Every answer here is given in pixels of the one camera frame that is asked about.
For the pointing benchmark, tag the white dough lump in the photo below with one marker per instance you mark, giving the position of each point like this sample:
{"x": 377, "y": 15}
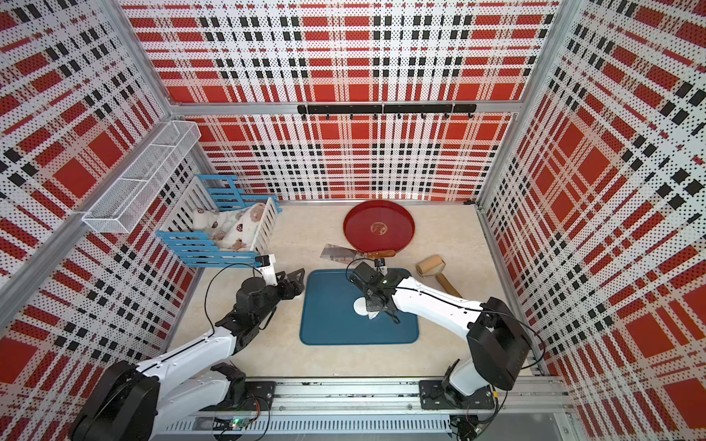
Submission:
{"x": 361, "y": 308}

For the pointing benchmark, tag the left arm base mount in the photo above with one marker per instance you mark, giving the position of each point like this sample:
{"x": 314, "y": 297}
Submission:
{"x": 247, "y": 395}

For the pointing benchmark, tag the teal plastic tray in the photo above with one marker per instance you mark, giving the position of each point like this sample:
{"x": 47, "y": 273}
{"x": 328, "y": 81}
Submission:
{"x": 329, "y": 317}

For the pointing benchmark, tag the black hook rail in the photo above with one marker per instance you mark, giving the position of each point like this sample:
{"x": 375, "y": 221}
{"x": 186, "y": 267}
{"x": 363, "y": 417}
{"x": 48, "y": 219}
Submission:
{"x": 395, "y": 109}

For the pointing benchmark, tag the white wire mesh basket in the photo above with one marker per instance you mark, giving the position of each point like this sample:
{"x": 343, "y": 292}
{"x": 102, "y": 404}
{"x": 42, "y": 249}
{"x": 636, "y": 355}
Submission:
{"x": 120, "y": 208}

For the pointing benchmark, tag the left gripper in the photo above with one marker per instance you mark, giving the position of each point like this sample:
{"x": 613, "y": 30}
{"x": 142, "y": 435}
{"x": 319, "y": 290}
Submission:
{"x": 296, "y": 288}

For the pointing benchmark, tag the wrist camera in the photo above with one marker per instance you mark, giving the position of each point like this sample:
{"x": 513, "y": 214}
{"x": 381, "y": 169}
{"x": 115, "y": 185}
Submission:
{"x": 380, "y": 265}
{"x": 265, "y": 266}

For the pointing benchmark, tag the knife with wooden handle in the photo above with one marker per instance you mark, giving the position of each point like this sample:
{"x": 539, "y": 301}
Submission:
{"x": 346, "y": 255}

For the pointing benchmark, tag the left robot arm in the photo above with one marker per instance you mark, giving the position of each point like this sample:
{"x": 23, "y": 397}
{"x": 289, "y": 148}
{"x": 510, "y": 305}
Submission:
{"x": 139, "y": 401}

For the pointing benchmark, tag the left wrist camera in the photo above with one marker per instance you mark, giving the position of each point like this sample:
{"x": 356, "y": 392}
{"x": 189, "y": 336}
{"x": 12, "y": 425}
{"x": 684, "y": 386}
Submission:
{"x": 265, "y": 266}

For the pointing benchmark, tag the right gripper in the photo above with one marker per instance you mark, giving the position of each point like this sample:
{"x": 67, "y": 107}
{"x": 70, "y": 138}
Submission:
{"x": 370, "y": 303}

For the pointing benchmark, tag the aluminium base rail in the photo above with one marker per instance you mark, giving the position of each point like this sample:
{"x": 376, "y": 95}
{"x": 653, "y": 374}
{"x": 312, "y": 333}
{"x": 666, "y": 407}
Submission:
{"x": 537, "y": 408}

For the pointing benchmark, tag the wooden rolling pin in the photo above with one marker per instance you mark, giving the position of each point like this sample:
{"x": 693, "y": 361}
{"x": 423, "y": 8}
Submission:
{"x": 433, "y": 267}

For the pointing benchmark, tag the red round plate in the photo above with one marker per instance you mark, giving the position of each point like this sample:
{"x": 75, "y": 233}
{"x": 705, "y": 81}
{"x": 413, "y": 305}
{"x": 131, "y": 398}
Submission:
{"x": 379, "y": 225}

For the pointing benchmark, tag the doll in patterned cloth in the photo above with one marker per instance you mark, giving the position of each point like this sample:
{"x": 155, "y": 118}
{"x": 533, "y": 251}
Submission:
{"x": 230, "y": 230}

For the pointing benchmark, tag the blue white toy crib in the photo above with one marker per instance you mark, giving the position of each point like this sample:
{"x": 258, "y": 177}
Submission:
{"x": 215, "y": 193}

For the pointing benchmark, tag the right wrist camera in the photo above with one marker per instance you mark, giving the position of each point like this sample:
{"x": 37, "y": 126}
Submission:
{"x": 380, "y": 265}

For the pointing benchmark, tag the small green circuit board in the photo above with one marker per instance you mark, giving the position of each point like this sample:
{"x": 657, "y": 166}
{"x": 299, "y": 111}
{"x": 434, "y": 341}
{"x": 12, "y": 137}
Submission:
{"x": 230, "y": 424}

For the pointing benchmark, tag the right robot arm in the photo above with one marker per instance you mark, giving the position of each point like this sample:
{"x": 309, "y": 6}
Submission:
{"x": 498, "y": 342}

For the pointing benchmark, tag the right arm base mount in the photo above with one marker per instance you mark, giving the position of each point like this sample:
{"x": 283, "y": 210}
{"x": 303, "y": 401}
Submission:
{"x": 437, "y": 395}

